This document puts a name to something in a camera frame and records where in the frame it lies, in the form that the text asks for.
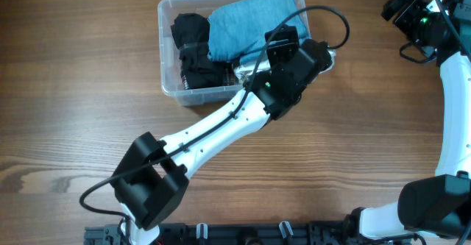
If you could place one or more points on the plaid flannel cloth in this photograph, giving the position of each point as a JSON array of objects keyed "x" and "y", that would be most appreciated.
[{"x": 228, "y": 79}]

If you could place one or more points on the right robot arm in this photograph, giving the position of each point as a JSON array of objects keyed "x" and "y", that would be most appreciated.
[{"x": 438, "y": 206}]

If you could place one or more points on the blue denim cloth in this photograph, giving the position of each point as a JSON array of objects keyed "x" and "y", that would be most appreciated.
[{"x": 237, "y": 30}]

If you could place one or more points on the white cloth with green label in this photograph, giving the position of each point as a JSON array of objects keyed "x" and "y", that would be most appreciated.
[{"x": 250, "y": 68}]

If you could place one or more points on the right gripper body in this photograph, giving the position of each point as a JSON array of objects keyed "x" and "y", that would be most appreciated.
[{"x": 416, "y": 20}]

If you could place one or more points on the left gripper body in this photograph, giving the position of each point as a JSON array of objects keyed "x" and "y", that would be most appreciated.
[{"x": 282, "y": 50}]

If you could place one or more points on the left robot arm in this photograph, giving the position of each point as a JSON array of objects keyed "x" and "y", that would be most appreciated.
[{"x": 153, "y": 175}]

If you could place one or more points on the black cloth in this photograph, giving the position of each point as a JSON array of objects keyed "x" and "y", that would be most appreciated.
[{"x": 190, "y": 32}]

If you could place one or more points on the clear plastic storage bin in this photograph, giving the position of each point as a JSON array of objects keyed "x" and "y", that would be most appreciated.
[{"x": 170, "y": 63}]

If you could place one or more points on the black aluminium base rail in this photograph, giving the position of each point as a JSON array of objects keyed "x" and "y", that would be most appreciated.
[{"x": 314, "y": 233}]

